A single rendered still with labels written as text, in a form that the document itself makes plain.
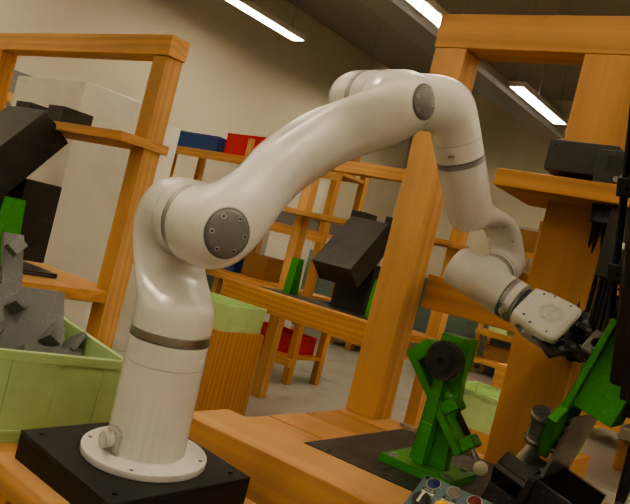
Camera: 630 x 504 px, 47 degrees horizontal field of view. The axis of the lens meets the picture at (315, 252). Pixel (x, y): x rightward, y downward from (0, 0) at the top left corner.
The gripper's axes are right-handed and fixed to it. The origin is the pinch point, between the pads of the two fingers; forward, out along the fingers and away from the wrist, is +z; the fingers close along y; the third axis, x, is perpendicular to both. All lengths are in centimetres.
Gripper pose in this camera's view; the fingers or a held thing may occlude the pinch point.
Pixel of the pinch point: (592, 349)
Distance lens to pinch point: 142.6
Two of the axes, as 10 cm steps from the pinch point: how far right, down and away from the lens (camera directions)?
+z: 7.0, 4.9, -5.2
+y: 7.1, -5.4, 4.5
